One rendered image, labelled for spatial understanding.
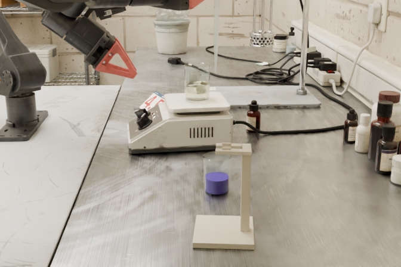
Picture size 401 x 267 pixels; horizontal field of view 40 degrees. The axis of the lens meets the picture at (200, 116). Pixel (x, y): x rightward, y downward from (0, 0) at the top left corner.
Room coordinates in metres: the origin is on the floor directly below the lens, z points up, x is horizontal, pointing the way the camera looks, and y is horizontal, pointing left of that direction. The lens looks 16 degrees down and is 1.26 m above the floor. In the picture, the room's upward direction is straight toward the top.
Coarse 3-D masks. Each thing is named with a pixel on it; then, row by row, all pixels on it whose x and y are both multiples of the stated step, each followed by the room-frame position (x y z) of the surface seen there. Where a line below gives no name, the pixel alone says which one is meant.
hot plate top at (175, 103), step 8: (168, 96) 1.09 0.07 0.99; (176, 96) 1.09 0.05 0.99; (216, 96) 1.09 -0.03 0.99; (168, 104) 1.02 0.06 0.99; (176, 104) 1.02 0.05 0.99; (184, 104) 1.02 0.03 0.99; (192, 104) 1.02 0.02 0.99; (200, 104) 1.02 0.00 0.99; (208, 104) 1.02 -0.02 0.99; (216, 104) 1.02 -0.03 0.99; (224, 104) 1.02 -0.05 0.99; (176, 112) 0.99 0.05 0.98; (184, 112) 1.00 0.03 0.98
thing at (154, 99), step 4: (152, 96) 1.31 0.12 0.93; (156, 96) 1.30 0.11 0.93; (148, 100) 1.31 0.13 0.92; (152, 100) 1.29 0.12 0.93; (156, 100) 1.28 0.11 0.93; (160, 100) 1.27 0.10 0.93; (164, 100) 1.25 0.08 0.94; (144, 104) 1.30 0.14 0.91; (148, 104) 1.29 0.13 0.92; (152, 104) 1.27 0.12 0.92; (156, 104) 1.26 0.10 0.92; (148, 108) 1.27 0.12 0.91
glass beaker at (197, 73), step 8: (184, 64) 1.07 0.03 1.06; (192, 64) 1.08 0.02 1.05; (200, 64) 1.08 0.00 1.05; (208, 64) 1.07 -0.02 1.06; (184, 72) 1.05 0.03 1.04; (192, 72) 1.04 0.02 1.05; (200, 72) 1.04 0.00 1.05; (208, 72) 1.04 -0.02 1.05; (184, 80) 1.05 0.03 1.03; (192, 80) 1.04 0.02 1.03; (200, 80) 1.03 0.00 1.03; (208, 80) 1.05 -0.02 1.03; (184, 88) 1.05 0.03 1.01; (192, 88) 1.04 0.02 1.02; (200, 88) 1.04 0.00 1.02; (208, 88) 1.05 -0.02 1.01; (184, 96) 1.06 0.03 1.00; (192, 96) 1.04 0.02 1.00; (200, 96) 1.04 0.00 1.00; (208, 96) 1.05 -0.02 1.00
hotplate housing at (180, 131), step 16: (192, 112) 1.02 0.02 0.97; (208, 112) 1.02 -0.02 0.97; (224, 112) 1.03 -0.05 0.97; (128, 128) 1.07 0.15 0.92; (160, 128) 0.98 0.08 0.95; (176, 128) 0.99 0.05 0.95; (192, 128) 0.99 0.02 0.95; (208, 128) 1.00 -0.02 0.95; (224, 128) 1.00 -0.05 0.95; (128, 144) 0.98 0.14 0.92; (144, 144) 0.98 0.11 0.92; (160, 144) 0.98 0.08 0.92; (176, 144) 0.99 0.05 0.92; (192, 144) 0.99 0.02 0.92; (208, 144) 1.00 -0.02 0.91
